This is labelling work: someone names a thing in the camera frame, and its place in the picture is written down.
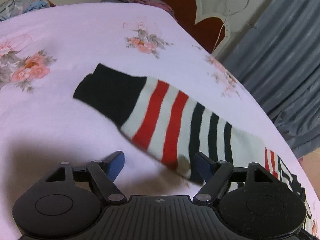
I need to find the striped knit children's sweater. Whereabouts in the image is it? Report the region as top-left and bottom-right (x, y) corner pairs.
(73, 63), (317, 235)

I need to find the blue-grey curtain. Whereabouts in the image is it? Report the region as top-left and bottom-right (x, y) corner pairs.
(223, 0), (319, 158)

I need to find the pink floral bed sheet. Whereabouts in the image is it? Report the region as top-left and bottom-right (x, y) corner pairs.
(1, 3), (319, 239)

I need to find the red heart-shaped headboard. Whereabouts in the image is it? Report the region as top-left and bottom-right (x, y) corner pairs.
(160, 0), (231, 56)

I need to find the white hanging cable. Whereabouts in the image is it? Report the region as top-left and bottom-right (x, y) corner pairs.
(211, 0), (263, 54)

